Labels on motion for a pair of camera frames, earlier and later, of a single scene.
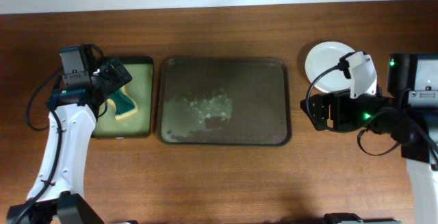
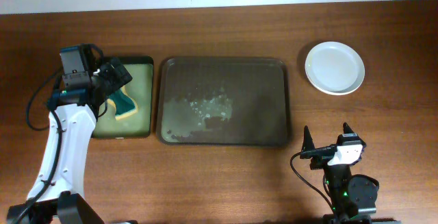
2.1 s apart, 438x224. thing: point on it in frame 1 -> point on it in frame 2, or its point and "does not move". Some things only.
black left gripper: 108,70 does not move
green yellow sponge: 125,105 does not move
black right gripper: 337,100 -> 308,151
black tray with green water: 137,125 does not move
